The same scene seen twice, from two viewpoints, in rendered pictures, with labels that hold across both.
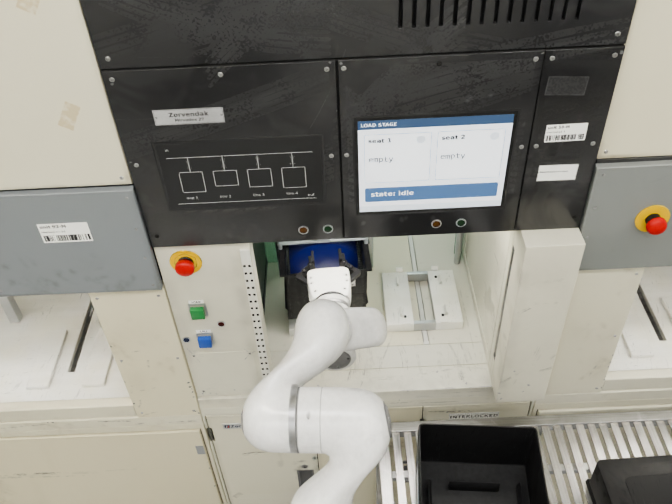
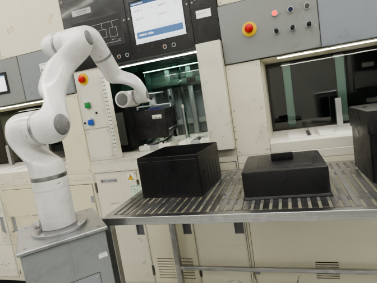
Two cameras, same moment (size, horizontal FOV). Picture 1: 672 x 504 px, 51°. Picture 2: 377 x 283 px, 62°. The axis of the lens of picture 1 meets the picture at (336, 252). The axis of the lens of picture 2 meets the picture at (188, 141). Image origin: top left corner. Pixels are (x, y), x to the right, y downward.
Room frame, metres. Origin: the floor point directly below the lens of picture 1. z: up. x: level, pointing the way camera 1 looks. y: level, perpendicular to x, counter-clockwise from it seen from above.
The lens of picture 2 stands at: (-0.49, -0.75, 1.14)
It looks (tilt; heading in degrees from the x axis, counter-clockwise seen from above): 7 degrees down; 18
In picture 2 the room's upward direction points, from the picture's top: 9 degrees counter-clockwise
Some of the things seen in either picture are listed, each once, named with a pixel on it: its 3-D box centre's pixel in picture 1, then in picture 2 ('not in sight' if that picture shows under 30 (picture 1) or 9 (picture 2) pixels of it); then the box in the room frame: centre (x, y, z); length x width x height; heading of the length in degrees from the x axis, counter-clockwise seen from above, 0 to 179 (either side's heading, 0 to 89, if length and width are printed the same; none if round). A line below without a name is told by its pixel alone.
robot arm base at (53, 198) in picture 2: not in sight; (54, 202); (0.39, 0.06, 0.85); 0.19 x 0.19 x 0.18
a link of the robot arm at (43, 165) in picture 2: not in sight; (35, 145); (0.39, 0.09, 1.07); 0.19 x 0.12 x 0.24; 86
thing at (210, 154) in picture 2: (478, 497); (181, 168); (0.79, -0.29, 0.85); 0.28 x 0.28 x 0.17; 84
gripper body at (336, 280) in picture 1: (329, 289); not in sight; (1.14, 0.02, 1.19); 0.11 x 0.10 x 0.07; 2
